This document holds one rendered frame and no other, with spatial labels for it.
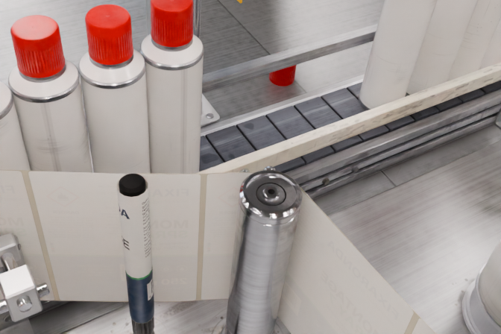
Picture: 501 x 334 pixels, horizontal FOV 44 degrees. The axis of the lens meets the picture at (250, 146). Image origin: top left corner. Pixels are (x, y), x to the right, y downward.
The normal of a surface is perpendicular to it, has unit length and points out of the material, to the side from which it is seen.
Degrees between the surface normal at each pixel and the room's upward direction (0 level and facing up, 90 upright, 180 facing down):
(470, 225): 0
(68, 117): 90
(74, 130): 90
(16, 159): 90
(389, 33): 90
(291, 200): 0
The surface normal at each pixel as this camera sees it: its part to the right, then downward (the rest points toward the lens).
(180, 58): 0.28, -0.07
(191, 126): 0.66, 0.56
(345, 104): 0.08, -0.71
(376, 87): -0.55, 0.56
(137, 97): 0.83, 0.43
